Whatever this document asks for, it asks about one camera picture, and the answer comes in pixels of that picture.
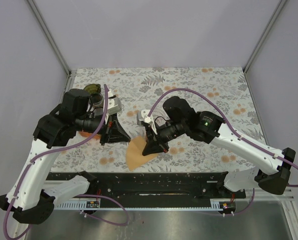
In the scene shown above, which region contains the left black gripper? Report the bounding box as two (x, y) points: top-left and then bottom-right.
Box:
(75, 111), (132, 145)

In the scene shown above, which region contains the dark green round lid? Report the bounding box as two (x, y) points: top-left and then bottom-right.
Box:
(83, 83), (101, 95)

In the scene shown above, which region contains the purple cable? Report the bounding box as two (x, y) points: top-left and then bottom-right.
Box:
(2, 84), (130, 239)
(147, 87), (298, 217)

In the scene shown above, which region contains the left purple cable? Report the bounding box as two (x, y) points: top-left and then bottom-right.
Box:
(2, 84), (130, 239)

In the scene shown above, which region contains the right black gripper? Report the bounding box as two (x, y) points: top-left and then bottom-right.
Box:
(142, 119), (187, 157)

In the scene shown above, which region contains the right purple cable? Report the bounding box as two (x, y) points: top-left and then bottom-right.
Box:
(147, 87), (298, 217)

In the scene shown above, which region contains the paper filter holder box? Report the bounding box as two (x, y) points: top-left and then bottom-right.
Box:
(78, 131), (101, 140)

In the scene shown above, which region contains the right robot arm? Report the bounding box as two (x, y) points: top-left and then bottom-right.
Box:
(136, 96), (296, 198)

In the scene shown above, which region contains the floral patterned mat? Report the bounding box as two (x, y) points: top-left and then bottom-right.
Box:
(51, 67), (265, 173)

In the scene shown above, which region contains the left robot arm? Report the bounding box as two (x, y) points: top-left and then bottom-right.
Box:
(0, 88), (131, 225)

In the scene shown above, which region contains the dark green glass server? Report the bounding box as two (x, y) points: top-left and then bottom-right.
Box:
(90, 92), (104, 108)

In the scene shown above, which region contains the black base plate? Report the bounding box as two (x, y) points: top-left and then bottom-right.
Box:
(45, 171), (247, 208)

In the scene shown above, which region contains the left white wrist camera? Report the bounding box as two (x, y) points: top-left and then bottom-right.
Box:
(107, 90), (122, 115)

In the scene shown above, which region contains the white slotted cable duct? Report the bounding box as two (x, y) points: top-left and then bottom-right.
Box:
(55, 195), (236, 211)

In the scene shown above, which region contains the brown paper coffee filter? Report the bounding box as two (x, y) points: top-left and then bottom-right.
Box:
(125, 136), (159, 171)

